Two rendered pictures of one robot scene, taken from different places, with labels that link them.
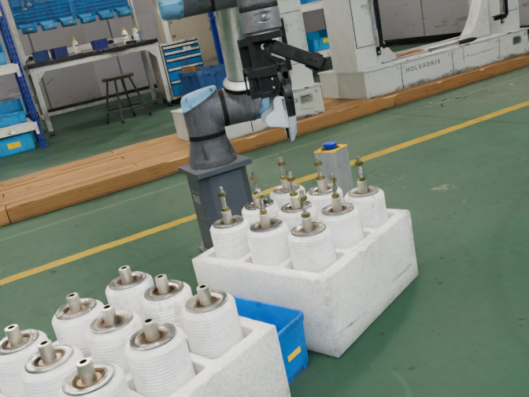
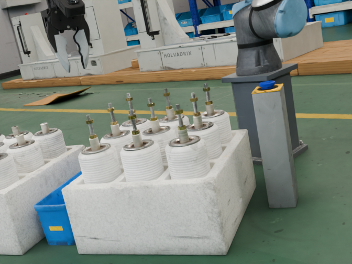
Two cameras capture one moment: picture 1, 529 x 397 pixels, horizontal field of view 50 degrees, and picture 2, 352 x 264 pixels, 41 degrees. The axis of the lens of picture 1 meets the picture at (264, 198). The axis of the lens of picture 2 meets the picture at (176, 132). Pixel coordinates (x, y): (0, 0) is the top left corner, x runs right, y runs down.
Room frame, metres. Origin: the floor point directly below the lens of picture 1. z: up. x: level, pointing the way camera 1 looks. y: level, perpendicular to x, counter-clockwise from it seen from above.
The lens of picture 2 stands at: (0.92, -1.22, 0.55)
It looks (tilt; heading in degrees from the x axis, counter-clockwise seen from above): 14 degrees down; 70
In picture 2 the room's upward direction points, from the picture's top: 11 degrees counter-clockwise
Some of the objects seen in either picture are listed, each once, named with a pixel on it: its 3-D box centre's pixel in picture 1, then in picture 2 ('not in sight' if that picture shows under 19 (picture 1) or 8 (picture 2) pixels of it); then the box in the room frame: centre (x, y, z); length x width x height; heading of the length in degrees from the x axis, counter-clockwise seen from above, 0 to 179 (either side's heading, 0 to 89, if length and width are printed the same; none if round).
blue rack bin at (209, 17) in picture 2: not in sight; (219, 13); (4.31, 5.13, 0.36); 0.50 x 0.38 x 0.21; 23
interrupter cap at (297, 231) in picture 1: (308, 229); (96, 149); (1.13, -0.08, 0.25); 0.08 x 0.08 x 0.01
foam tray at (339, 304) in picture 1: (308, 267); (168, 187); (1.29, -0.07, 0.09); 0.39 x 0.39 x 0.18; 47
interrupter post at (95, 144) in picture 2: (307, 224); (95, 144); (1.13, -0.08, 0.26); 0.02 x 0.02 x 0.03
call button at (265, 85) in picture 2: (330, 146); (267, 86); (1.56, -0.21, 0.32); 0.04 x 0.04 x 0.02
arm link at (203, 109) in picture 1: (204, 110); (253, 19); (1.75, 0.13, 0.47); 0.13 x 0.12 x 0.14; 96
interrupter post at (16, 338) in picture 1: (14, 335); not in sight; (0.89, 0.47, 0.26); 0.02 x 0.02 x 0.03
